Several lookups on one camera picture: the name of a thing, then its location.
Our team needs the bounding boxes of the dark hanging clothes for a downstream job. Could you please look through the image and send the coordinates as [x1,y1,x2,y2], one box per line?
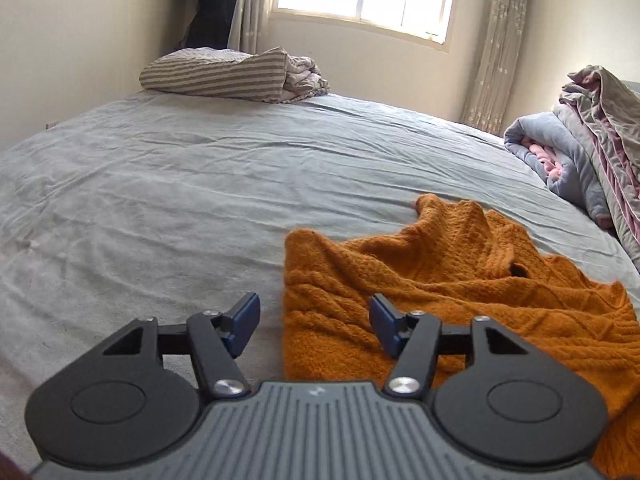
[172,0,241,52]

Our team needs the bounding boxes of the grey and pink quilt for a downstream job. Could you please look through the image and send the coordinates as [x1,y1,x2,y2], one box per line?
[552,65,640,267]

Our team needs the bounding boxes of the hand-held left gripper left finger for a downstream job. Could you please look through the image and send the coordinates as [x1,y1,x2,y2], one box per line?
[102,292,262,401]

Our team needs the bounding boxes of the beige curtain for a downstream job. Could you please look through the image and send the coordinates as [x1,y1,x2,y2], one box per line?
[227,0,281,56]

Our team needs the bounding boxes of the orange knit cardigan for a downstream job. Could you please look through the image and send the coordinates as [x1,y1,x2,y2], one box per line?
[282,193,640,480]

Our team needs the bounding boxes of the folded floral quilt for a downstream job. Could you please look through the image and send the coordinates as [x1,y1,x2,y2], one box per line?
[280,52,332,105]

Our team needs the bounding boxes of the floral sheer curtain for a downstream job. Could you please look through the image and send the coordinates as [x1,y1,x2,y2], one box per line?
[459,0,532,136]

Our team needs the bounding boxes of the blue-grey fleece blanket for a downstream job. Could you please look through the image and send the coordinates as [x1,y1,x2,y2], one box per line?
[503,112,613,228]

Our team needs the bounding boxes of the bed with grey sheet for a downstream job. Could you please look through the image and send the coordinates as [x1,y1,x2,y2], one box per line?
[0,91,640,461]

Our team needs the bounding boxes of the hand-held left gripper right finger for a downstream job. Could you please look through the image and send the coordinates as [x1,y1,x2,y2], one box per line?
[368,293,532,401]

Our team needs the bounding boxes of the striped pillow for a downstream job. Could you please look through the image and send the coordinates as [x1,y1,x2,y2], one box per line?
[139,46,290,105]

